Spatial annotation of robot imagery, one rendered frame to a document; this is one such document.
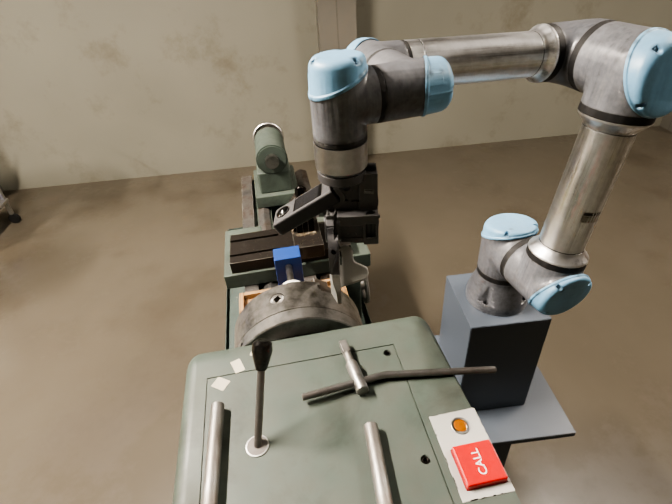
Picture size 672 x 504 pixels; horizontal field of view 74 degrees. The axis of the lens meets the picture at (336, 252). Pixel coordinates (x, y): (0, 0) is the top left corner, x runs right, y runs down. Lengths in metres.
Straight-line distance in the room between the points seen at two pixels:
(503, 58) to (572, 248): 0.38
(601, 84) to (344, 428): 0.68
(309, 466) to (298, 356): 0.21
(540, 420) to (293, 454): 0.86
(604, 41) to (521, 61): 0.12
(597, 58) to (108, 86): 4.09
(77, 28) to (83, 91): 0.50
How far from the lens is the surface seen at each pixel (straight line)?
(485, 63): 0.82
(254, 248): 1.63
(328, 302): 1.00
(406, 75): 0.62
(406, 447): 0.74
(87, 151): 4.85
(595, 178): 0.90
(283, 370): 0.83
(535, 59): 0.88
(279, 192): 2.06
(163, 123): 4.52
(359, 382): 0.78
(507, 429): 1.40
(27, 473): 2.62
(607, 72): 0.85
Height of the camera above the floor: 1.90
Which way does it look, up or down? 37 degrees down
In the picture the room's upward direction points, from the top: 4 degrees counter-clockwise
